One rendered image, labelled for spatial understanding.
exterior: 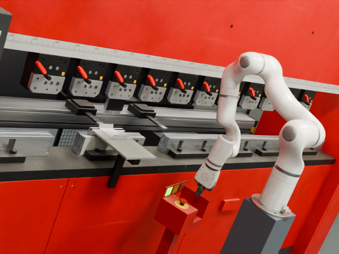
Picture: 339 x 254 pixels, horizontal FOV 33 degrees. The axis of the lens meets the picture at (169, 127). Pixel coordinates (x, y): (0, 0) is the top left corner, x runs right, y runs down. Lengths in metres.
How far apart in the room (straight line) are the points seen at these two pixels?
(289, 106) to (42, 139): 1.07
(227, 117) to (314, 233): 2.03
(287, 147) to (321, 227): 2.20
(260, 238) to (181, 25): 1.03
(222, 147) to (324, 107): 1.86
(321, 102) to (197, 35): 1.86
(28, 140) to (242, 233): 1.01
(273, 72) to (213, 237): 1.38
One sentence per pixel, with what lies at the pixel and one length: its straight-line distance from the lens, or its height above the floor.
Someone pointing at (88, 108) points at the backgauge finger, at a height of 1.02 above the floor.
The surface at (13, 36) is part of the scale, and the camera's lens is 2.18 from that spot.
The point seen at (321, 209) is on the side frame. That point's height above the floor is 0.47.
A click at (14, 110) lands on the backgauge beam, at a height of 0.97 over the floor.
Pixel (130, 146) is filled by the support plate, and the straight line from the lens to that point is 2.58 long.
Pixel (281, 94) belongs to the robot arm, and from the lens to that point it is 2.48.
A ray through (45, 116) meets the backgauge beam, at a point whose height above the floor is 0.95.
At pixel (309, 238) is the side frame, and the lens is 4.52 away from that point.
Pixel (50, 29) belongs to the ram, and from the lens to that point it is 2.25.
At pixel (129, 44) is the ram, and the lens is 2.50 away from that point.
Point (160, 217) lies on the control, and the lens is 2.77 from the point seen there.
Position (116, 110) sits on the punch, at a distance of 2.66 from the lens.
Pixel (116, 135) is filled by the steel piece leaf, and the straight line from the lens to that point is 2.60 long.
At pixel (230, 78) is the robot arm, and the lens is 2.64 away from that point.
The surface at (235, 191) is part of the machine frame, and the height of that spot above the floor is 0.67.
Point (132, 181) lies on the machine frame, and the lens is 2.76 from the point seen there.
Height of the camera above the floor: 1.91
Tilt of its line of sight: 17 degrees down
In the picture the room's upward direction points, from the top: 21 degrees clockwise
